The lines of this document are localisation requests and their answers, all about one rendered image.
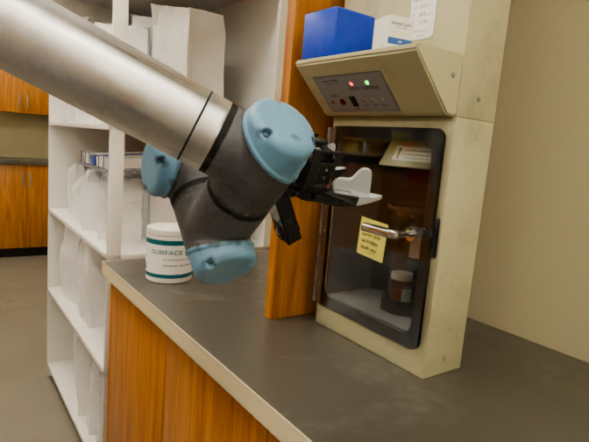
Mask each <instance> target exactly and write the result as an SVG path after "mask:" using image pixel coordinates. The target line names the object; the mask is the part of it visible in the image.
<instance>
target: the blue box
mask: <svg viewBox="0 0 589 442"><path fill-rule="evenodd" d="M374 22H375V17H371V16H368V15H366V14H363V13H359V12H356V11H352V10H348V9H345V8H343V7H339V6H335V7H331V8H328V9H325V10H321V11H316V12H312V13H309V14H306V15H305V24H304V28H303V29H304V35H303V46H302V60H306V59H312V58H318V57H323V56H330V55H336V54H341V53H352V52H358V51H365V50H370V49H372V47H373V31H374Z"/></svg>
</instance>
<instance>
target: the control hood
mask: <svg viewBox="0 0 589 442"><path fill-rule="evenodd" d="M462 62H463V56H462V54H458V53H453V52H449V51H446V50H443V49H440V48H436V47H433V46H428V45H424V44H422V43H418V42H416V43H411V44H405V45H398V46H388V47H382V48H376V49H370V50H365V51H358V52H352V53H341V54H336V55H330V56H323V57H318V58H312V59H306V60H300V61H297V62H296V63H295V64H296V67H297V68H298V70H299V72H300V73H301V75H302V77H303V79H304V80H305V82H306V83H307V84H308V86H309V88H310V90H311V92H312V93H313V95H314V97H315V98H316V100H317V102H318V103H319V104H320V106H321V108H322V109H323V112H324V113H325V114H326V115H327V116H333V117H454V115H456V109H457V102H458V90H459V83H460V76H461V68H462ZM371 71H380V72H381V73H382V75H383V77H384V79H385V81H386V83H387V86H388V87H389V89H390V90H391V92H392V94H393V96H394V99H395V101H396V103H397V104H398V106H399V108H400V110H401V111H332V110H331V109H330V107H329V105H328V104H327V102H326V101H325V99H324V97H323V95H322V93H321V92H320V90H319V88H318V87H317V86H316V84H315V82H314V80H313V79H312V77H318V76H327V75H344V74H353V73H362V72H371Z"/></svg>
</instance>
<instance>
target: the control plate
mask: <svg viewBox="0 0 589 442"><path fill-rule="evenodd" d="M312 79H313V80H314V82H315V84H316V86H317V87H318V88H319V90H320V92H321V93H322V95H323V97H324V99H325V101H326V102H327V104H328V105H329V107H330V109H331V110H332V111H401V110H400V108H399V106H398V104H397V103H396V101H395V99H394V96H393V94H392V92H391V90H390V89H389V87H388V86H387V83H386V81H385V79H384V77H383V75H382V73H381V72H380V71H371V72H362V73H353V74H344V75H327V76H318V77H312ZM365 80H367V81H369V83H370V84H369V85H366V84H365ZM349 82H353V84H354V85H353V86H351V85H350V84H349ZM348 96H354V97H355V99H356V100H357V102H358V105H359V106H353V104H352V103H351V100H350V98H349V97H348ZM381 97H382V98H383V99H384V101H383V102H380V98H381ZM362 98H364V99H365V102H363V103H362V102H361V101H362V100H361V99H362ZM371 98H373V99H374V102H370V99H371ZM340 99H344V100H345V102H346V104H345V105H342V104H341V103H340V101H339V100H340ZM331 100H334V101H335V104H333V103H332V102H331Z"/></svg>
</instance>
